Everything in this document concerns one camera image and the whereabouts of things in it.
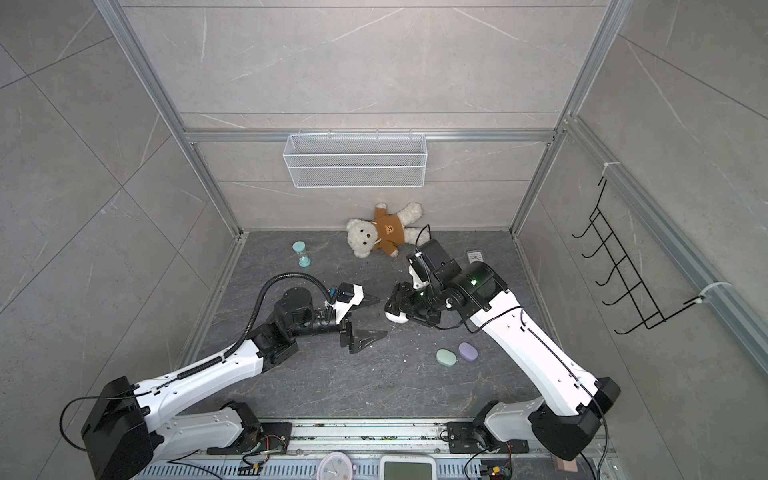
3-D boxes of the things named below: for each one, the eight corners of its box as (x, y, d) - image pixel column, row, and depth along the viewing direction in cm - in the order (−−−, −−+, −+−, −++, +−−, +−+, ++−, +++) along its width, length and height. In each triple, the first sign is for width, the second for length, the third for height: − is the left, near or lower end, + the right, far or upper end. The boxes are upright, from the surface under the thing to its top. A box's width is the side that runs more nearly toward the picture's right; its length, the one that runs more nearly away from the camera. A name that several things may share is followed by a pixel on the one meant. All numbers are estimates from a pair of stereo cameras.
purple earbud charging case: (455, 350, 91) (456, 346, 88) (462, 342, 92) (463, 338, 90) (472, 364, 88) (474, 361, 86) (478, 356, 89) (481, 353, 87)
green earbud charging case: (437, 366, 87) (438, 363, 85) (435, 351, 90) (436, 348, 88) (456, 366, 87) (458, 363, 85) (454, 351, 90) (455, 348, 88)
